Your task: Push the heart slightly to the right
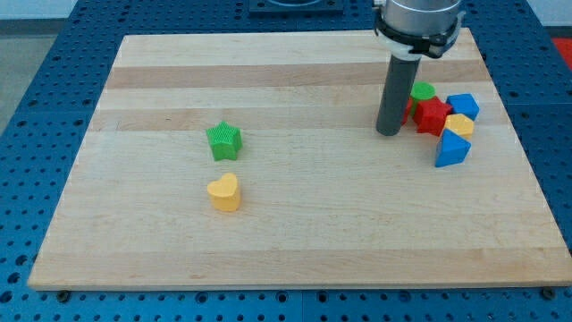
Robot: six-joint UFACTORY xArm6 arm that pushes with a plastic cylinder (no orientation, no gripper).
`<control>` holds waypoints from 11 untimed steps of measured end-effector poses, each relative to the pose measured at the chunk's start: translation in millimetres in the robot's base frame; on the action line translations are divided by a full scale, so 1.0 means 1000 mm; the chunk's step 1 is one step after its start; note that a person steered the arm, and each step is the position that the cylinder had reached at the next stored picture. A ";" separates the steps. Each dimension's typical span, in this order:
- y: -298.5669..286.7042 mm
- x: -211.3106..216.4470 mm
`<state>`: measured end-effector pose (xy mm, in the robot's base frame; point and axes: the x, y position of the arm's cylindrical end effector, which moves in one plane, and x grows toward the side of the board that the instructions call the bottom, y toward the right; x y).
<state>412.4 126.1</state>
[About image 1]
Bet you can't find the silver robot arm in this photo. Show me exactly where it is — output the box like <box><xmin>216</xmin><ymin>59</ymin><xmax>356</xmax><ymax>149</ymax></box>
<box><xmin>373</xmin><ymin>0</ymin><xmax>465</xmax><ymax>136</ymax></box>

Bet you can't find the yellow heart block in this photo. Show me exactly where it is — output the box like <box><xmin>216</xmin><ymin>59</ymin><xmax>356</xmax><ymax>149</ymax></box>
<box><xmin>206</xmin><ymin>173</ymin><xmax>241</xmax><ymax>212</ymax></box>

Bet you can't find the red star block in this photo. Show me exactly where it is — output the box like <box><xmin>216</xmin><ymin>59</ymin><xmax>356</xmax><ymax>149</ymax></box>
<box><xmin>413</xmin><ymin>97</ymin><xmax>452</xmax><ymax>137</ymax></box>

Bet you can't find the blue pentagon block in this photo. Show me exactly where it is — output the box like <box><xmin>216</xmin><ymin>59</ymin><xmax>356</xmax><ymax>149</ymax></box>
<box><xmin>446</xmin><ymin>93</ymin><xmax>480</xmax><ymax>121</ymax></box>

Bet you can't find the green cylinder block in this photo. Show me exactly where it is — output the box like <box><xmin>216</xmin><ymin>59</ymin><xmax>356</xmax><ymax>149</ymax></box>
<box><xmin>410</xmin><ymin>81</ymin><xmax>436</xmax><ymax>116</ymax></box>

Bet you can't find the green star block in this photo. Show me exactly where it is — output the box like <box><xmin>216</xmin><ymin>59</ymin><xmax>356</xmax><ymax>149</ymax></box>
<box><xmin>206</xmin><ymin>121</ymin><xmax>242</xmax><ymax>161</ymax></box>

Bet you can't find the yellow hexagon block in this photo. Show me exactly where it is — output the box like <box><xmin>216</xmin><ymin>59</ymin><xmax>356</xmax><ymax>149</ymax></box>
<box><xmin>443</xmin><ymin>114</ymin><xmax>475</xmax><ymax>140</ymax></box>

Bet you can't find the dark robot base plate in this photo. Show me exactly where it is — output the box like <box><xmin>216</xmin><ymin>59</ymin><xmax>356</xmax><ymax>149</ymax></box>
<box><xmin>248</xmin><ymin>0</ymin><xmax>344</xmax><ymax>14</ymax></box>

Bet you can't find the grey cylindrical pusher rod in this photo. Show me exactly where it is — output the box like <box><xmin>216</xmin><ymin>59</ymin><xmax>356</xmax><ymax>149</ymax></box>
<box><xmin>375</xmin><ymin>55</ymin><xmax>420</xmax><ymax>136</ymax></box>

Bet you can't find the red block behind rod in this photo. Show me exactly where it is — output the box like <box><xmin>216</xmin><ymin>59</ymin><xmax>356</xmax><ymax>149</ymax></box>
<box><xmin>400</xmin><ymin>97</ymin><xmax>413</xmax><ymax>125</ymax></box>

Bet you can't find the light wooden board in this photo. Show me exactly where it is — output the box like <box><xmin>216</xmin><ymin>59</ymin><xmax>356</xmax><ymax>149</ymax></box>
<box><xmin>28</xmin><ymin>29</ymin><xmax>571</xmax><ymax>292</ymax></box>

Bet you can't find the blue triangle block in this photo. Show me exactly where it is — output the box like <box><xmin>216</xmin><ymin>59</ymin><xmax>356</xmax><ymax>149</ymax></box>
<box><xmin>434</xmin><ymin>129</ymin><xmax>472</xmax><ymax>167</ymax></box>

